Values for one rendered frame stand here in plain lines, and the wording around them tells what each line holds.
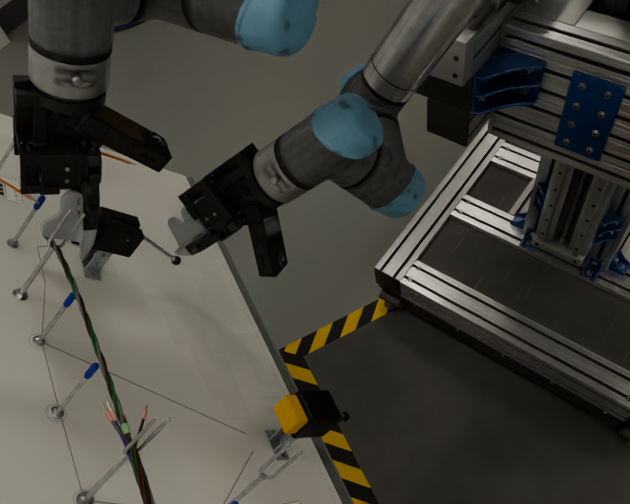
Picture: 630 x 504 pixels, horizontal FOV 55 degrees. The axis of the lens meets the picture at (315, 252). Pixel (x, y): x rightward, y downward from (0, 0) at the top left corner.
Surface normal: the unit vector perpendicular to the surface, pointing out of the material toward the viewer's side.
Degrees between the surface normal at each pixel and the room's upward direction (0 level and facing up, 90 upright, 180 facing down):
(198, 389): 54
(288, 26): 90
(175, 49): 0
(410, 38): 67
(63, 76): 87
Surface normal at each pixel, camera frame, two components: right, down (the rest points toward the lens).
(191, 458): 0.63, -0.67
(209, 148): -0.15, -0.54
